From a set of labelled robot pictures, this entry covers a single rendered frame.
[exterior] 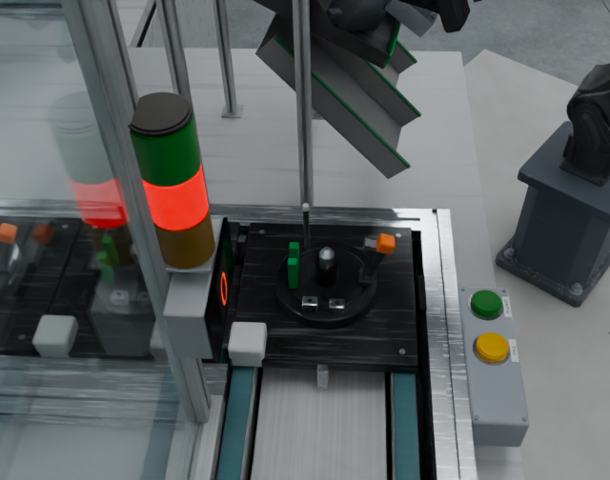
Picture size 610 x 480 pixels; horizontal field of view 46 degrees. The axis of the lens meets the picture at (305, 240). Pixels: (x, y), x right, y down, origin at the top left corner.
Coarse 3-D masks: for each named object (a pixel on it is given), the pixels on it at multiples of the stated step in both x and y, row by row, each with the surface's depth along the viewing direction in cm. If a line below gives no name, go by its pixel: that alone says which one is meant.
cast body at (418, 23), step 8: (392, 0) 95; (392, 8) 96; (400, 8) 95; (408, 8) 95; (416, 8) 94; (400, 16) 96; (408, 16) 96; (416, 16) 95; (424, 16) 95; (432, 16) 96; (408, 24) 96; (416, 24) 96; (424, 24) 96; (432, 24) 95; (416, 32) 97; (424, 32) 97
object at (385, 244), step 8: (368, 240) 92; (376, 240) 92; (384, 240) 90; (392, 240) 91; (368, 248) 91; (376, 248) 91; (384, 248) 91; (392, 248) 90; (376, 256) 92; (384, 256) 92; (368, 264) 94; (376, 264) 93; (368, 272) 95
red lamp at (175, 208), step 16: (160, 192) 57; (176, 192) 57; (192, 192) 58; (160, 208) 58; (176, 208) 58; (192, 208) 59; (208, 208) 61; (160, 224) 60; (176, 224) 59; (192, 224) 60
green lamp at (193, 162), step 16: (192, 112) 55; (192, 128) 54; (144, 144) 53; (160, 144) 53; (176, 144) 54; (192, 144) 55; (144, 160) 55; (160, 160) 54; (176, 160) 55; (192, 160) 56; (144, 176) 56; (160, 176) 55; (176, 176) 56; (192, 176) 57
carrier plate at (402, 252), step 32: (256, 224) 107; (288, 224) 107; (256, 256) 103; (256, 288) 99; (384, 288) 98; (256, 320) 95; (288, 320) 95; (384, 320) 95; (416, 320) 95; (288, 352) 92; (320, 352) 92; (352, 352) 92; (384, 352) 91; (416, 352) 91
